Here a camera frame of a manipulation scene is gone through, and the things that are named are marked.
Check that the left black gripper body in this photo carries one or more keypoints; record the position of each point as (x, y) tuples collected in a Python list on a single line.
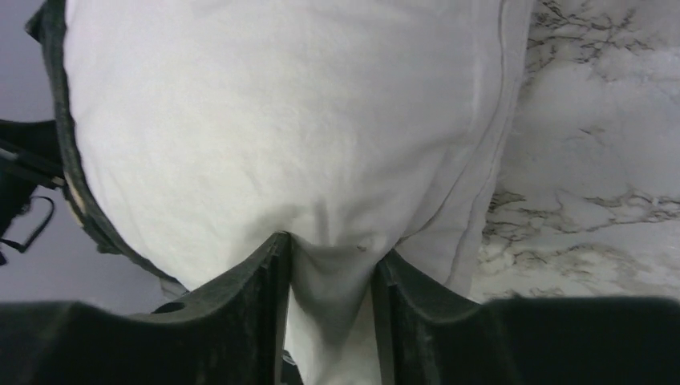
[(30, 157)]

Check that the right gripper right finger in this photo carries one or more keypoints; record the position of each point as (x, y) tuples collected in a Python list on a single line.
[(427, 334)]

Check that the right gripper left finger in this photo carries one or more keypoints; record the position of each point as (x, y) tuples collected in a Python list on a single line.
[(229, 331)]

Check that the black floral plush pillowcase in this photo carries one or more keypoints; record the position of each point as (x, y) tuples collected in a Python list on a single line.
[(48, 27)]

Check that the white pillow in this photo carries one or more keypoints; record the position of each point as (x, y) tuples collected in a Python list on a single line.
[(357, 126)]

